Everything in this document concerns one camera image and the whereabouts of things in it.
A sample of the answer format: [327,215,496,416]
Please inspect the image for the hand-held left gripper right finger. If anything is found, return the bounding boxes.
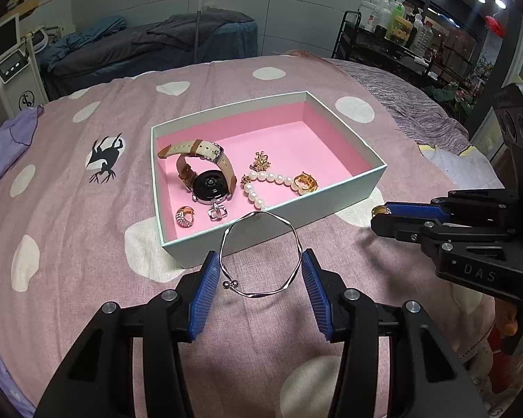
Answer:
[301,248,502,418]

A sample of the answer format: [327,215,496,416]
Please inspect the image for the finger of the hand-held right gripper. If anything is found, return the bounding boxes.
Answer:
[384,189,520,227]
[370,214,517,254]

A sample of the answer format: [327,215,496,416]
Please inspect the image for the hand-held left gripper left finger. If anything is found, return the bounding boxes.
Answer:
[34,250,222,418]

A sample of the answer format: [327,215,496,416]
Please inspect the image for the silver bangle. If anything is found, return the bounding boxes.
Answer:
[219,210,305,300]

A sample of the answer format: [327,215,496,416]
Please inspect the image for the gold rhinestone ring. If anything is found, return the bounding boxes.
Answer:
[175,206,197,228]

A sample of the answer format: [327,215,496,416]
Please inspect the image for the watch with brown strap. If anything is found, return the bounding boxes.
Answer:
[157,138,238,206]

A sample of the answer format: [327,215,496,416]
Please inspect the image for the wide gold ring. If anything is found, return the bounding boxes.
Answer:
[293,172,320,193]

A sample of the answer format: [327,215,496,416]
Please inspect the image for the pale green box pink inside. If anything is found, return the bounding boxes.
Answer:
[150,91,388,269]

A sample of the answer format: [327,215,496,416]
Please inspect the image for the pearl bracelet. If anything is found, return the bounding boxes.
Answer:
[241,171,306,212]

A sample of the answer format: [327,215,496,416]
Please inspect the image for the cream printed cloth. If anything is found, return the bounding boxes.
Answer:
[453,287,523,401]

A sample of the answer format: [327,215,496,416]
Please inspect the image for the yellow white cloth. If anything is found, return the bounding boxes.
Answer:
[418,143,504,190]

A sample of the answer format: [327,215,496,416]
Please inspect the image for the grey-purple textured throw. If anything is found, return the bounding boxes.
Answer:
[331,59,469,155]

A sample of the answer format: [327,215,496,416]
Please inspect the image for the green plants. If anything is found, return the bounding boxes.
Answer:
[431,83,476,123]

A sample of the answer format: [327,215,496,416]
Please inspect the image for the pink polka-dot blanket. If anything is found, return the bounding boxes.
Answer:
[0,54,506,418]

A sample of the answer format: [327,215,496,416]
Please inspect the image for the black rack cart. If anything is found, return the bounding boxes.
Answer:
[331,11,454,92]

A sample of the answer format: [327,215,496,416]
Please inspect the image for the row of bottles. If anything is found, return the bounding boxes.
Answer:
[359,0,437,48]

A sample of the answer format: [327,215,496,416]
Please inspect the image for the red hanging decoration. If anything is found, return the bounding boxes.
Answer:
[484,15,506,36]

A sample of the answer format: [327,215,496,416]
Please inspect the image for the purple floral blanket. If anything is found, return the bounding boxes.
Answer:
[0,107,44,418]

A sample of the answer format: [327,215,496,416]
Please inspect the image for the dark massage bed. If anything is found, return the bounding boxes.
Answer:
[39,11,259,101]

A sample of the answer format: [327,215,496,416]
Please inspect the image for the dark grey folded blanket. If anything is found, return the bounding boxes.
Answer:
[133,11,256,46]

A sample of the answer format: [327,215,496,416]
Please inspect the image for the metal pole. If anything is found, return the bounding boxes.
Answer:
[193,0,210,65]

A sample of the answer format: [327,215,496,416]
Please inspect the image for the blue crumpled blanket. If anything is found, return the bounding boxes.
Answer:
[39,14,127,66]

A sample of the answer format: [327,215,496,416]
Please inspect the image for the white machine with screen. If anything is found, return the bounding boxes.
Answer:
[0,13,48,133]

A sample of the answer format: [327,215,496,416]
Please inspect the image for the white treatment device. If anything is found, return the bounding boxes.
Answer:
[24,26,64,51]

